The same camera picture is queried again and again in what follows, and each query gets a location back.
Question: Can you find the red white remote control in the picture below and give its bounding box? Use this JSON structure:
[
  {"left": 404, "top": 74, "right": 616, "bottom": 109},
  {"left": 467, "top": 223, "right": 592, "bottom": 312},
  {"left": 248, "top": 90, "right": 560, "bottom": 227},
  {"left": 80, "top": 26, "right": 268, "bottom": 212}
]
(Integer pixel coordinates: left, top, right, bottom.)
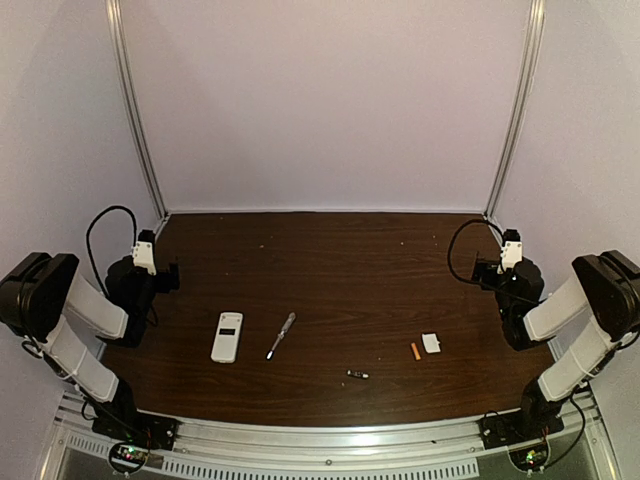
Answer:
[{"left": 210, "top": 312, "right": 244, "bottom": 364}]

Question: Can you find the white battery cover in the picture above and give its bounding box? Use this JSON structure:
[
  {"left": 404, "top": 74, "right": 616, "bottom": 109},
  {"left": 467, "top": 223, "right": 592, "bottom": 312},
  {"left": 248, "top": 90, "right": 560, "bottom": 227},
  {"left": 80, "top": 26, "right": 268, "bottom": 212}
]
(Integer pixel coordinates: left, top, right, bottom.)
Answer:
[{"left": 421, "top": 333, "right": 441, "bottom": 354}]

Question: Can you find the orange battery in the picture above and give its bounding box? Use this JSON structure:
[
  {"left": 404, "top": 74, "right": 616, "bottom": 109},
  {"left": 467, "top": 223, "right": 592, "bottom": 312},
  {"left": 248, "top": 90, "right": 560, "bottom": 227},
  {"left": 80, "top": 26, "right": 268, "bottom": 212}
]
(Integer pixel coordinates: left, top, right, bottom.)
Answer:
[{"left": 410, "top": 342, "right": 421, "bottom": 361}]

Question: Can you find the clear handle screwdriver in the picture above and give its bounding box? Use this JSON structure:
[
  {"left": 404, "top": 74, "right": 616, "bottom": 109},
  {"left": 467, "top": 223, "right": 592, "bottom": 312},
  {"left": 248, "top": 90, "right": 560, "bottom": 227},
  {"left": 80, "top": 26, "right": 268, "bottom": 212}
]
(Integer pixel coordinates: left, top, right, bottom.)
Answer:
[{"left": 266, "top": 312, "right": 296, "bottom": 361}]

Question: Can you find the black silver battery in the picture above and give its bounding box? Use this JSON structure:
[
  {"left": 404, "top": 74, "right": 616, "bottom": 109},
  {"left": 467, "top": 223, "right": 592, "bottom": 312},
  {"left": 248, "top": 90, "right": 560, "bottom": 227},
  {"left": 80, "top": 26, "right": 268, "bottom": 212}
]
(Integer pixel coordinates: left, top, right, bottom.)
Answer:
[{"left": 346, "top": 370, "right": 370, "bottom": 379}]

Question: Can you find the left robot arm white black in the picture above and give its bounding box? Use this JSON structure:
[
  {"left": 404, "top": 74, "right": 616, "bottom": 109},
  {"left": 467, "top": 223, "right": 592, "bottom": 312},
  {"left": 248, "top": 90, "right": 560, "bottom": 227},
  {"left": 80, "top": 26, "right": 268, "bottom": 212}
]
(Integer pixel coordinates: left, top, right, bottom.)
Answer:
[{"left": 1, "top": 252, "right": 180, "bottom": 404}]

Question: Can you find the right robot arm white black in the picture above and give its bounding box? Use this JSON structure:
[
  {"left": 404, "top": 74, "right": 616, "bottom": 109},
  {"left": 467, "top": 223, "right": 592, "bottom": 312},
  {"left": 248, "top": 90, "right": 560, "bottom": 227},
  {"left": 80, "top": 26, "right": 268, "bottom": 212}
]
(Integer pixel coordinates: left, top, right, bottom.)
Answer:
[{"left": 471, "top": 250, "right": 639, "bottom": 421}]

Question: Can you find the right black braided cable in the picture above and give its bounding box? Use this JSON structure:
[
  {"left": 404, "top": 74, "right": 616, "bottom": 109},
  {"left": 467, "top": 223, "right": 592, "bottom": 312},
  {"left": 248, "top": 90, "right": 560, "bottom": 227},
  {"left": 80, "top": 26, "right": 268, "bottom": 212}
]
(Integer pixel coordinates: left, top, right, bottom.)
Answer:
[{"left": 447, "top": 218, "right": 506, "bottom": 291}]

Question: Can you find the black braided cable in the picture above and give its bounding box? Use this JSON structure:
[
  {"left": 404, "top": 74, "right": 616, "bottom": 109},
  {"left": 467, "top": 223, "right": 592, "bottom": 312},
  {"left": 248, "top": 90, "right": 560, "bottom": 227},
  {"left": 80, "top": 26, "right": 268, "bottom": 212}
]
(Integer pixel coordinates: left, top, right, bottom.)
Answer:
[
  {"left": 447, "top": 218, "right": 506, "bottom": 291},
  {"left": 86, "top": 204, "right": 140, "bottom": 296}
]

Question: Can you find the left black braided cable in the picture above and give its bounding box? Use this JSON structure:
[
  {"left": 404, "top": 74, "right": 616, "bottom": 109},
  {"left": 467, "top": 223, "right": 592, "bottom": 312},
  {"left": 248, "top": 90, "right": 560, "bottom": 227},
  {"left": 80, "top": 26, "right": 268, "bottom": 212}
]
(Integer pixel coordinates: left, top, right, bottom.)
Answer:
[{"left": 86, "top": 204, "right": 140, "bottom": 296}]

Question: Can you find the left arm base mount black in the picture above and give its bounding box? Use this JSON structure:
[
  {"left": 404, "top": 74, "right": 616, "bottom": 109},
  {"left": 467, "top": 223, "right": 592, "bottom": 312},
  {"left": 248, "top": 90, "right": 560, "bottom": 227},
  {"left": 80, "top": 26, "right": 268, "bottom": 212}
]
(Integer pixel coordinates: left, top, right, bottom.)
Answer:
[{"left": 87, "top": 380, "right": 180, "bottom": 451}]

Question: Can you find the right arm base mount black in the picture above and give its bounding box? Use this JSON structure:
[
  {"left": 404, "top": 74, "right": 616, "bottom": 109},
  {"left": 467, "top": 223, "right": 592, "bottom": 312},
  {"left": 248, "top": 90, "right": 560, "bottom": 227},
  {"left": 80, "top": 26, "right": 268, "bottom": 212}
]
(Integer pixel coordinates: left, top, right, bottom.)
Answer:
[{"left": 477, "top": 379, "right": 567, "bottom": 449}]

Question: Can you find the front aluminium rail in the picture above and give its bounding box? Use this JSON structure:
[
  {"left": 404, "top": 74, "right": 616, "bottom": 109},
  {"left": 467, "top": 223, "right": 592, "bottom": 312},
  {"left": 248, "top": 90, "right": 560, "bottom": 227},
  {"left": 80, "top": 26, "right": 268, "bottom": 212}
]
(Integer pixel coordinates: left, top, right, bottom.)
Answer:
[{"left": 39, "top": 392, "right": 621, "bottom": 480}]

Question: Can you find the right aluminium frame post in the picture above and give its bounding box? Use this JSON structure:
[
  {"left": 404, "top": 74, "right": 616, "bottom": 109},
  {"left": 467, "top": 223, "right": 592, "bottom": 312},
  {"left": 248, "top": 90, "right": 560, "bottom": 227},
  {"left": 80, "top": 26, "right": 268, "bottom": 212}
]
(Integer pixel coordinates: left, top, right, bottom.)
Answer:
[{"left": 484, "top": 0, "right": 546, "bottom": 220}]

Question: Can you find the aluminium frame post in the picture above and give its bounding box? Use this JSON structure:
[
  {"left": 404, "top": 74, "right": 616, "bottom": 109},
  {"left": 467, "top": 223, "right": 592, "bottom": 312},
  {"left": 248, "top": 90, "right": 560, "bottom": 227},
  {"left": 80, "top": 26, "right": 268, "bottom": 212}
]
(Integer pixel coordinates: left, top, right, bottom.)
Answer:
[
  {"left": 105, "top": 0, "right": 169, "bottom": 220},
  {"left": 484, "top": 0, "right": 546, "bottom": 220}
]

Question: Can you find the left aluminium frame post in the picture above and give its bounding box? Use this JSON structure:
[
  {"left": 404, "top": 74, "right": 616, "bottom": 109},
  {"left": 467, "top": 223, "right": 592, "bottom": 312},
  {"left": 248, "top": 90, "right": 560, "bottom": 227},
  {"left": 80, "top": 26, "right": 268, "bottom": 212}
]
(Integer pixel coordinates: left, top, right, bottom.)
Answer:
[{"left": 105, "top": 0, "right": 169, "bottom": 220}]

